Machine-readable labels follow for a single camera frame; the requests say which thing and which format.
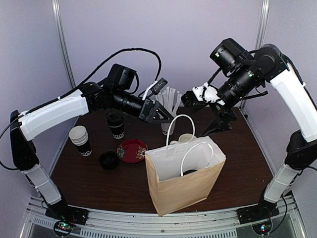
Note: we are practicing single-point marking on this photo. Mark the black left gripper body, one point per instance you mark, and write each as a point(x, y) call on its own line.
point(142, 115)

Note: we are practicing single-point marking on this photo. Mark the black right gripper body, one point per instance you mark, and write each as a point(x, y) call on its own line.
point(221, 111)

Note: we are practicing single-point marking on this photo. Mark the black white paper cup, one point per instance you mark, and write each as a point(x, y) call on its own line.
point(189, 171)
point(118, 131)

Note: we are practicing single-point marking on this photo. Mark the stack of black lids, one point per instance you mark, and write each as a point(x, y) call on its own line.
point(109, 160)

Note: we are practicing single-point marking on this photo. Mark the brown paper bag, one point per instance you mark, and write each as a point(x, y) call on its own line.
point(169, 189)

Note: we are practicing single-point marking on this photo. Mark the stack of paper cups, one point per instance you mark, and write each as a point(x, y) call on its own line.
point(80, 138)

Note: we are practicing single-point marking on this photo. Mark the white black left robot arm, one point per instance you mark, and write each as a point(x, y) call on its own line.
point(88, 98)

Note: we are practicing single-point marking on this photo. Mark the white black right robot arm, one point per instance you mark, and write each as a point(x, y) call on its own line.
point(255, 148)

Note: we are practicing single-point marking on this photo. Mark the paper cup holding straws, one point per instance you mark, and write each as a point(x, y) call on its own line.
point(165, 127)

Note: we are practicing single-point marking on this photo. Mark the bundle of white wrapped straws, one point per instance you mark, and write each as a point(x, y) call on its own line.
point(170, 98)

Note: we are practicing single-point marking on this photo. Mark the cream ceramic mug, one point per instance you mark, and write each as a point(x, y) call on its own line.
point(187, 137)

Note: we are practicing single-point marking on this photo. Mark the red floral plate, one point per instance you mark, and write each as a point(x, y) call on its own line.
point(132, 151)

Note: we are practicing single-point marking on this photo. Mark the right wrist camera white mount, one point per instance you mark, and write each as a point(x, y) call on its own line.
point(201, 96)

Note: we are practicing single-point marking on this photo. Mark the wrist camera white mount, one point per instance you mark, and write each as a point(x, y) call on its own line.
point(155, 87)
point(201, 96)

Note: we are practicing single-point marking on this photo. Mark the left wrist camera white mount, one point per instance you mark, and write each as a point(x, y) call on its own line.
point(155, 87)

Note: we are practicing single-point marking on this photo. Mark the right aluminium wall post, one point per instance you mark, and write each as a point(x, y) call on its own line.
point(262, 23)

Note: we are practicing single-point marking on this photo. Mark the aluminium wall post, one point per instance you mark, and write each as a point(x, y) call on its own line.
point(262, 23)
point(62, 41)

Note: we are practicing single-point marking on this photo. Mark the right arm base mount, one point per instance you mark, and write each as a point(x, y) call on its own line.
point(259, 215)

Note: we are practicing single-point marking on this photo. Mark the aluminium front rail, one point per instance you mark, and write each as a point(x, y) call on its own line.
point(209, 224)

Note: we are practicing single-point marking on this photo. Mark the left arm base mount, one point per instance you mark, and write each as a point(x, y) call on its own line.
point(67, 217)

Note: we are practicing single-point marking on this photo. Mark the left aluminium wall post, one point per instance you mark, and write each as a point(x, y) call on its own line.
point(62, 41)

